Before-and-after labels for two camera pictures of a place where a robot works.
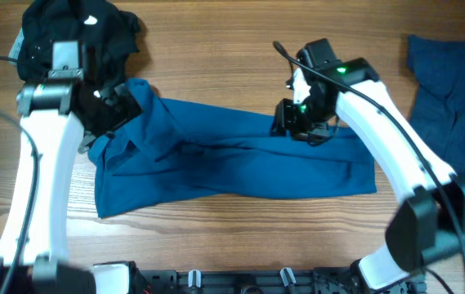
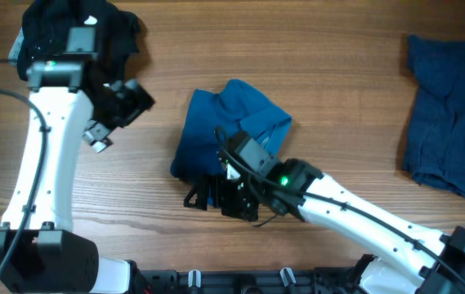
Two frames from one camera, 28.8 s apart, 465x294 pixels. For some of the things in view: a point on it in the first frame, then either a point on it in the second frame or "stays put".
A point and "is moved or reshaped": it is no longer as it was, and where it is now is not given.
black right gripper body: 303,119 -> 239,194
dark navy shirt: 453,109 stays put
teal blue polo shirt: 179,149 is moved or reshaped
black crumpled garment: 108,34 stays put
